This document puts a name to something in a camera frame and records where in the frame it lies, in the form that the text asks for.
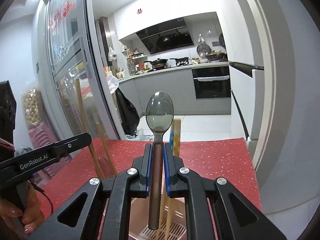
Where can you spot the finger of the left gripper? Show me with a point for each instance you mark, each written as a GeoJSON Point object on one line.
{"type": "Point", "coordinates": [72, 144]}

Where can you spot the white plastic bag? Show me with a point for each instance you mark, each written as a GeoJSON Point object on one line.
{"type": "Point", "coordinates": [113, 83]}

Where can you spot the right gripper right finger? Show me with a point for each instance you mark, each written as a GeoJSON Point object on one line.
{"type": "Point", "coordinates": [182, 182]}

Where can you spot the yellow patterned chopstick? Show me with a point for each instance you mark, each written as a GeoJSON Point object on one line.
{"type": "Point", "coordinates": [166, 200]}

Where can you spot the grey transparent spoon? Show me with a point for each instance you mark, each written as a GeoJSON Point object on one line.
{"type": "Point", "coordinates": [159, 116]}

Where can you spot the pink plastic stool stack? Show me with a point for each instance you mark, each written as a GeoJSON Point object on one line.
{"type": "Point", "coordinates": [42, 137]}

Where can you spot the glass sliding door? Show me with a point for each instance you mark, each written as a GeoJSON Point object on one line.
{"type": "Point", "coordinates": [70, 71]}

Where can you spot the blue patterned chopstick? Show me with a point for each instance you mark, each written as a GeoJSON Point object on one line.
{"type": "Point", "coordinates": [171, 138]}

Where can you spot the black garbage bag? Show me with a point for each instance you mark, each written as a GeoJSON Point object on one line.
{"type": "Point", "coordinates": [128, 113]}

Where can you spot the left hand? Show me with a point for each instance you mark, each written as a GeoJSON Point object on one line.
{"type": "Point", "coordinates": [25, 222]}

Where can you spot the black built-in oven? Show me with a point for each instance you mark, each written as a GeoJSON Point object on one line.
{"type": "Point", "coordinates": [212, 83]}

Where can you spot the wooden chopstick on table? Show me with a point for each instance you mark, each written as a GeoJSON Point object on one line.
{"type": "Point", "coordinates": [110, 161]}

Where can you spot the pink cutlery holder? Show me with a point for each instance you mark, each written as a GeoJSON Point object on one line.
{"type": "Point", "coordinates": [160, 209]}

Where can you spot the black range hood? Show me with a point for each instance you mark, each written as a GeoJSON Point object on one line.
{"type": "Point", "coordinates": [165, 36]}

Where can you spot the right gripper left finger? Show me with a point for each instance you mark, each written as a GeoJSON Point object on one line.
{"type": "Point", "coordinates": [120, 190]}

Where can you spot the bag of nuts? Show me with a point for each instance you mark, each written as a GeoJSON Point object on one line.
{"type": "Point", "coordinates": [32, 107]}

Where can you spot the black wok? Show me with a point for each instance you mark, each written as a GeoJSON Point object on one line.
{"type": "Point", "coordinates": [157, 61]}

